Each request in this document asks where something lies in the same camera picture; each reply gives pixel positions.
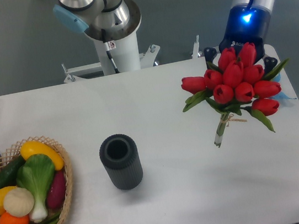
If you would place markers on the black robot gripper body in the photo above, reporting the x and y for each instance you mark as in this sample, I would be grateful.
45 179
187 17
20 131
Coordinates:
246 25

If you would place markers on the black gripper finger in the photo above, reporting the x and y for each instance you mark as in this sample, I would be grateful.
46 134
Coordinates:
269 63
209 54

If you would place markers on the red tulip bouquet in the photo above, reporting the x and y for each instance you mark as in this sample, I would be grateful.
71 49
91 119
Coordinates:
236 83

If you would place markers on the silver robot arm base joint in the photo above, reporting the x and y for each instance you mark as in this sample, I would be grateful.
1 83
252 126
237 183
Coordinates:
102 20

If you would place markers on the dark grey ribbed vase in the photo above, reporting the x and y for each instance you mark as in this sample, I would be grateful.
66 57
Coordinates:
119 156

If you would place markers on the purple sweet potato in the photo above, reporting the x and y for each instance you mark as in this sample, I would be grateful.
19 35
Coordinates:
56 195

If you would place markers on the green bok choy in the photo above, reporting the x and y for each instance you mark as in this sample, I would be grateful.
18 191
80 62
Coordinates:
36 176

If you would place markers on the woven wicker basket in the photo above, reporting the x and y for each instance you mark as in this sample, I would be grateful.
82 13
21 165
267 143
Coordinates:
14 151

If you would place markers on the dark green cucumber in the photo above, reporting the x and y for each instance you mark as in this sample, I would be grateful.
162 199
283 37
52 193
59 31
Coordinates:
8 173

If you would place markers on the cream white garlic bulb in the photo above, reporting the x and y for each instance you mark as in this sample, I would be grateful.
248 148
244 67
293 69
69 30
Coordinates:
18 202

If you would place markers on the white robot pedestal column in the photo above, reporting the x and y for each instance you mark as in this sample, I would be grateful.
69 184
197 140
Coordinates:
124 53

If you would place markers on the white metal frame bracket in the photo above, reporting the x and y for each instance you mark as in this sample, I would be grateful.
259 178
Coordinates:
147 59

